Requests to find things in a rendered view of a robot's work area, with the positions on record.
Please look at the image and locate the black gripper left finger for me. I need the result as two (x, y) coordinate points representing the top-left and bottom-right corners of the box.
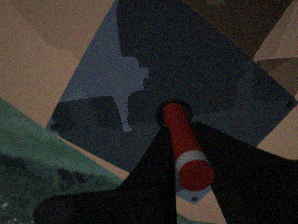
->
(33, 126), (177, 224)

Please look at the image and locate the red peg with white band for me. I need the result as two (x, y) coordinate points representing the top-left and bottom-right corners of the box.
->
(162, 103), (214, 191)

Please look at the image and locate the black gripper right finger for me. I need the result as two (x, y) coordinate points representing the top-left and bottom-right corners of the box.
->
(192, 121), (298, 224)

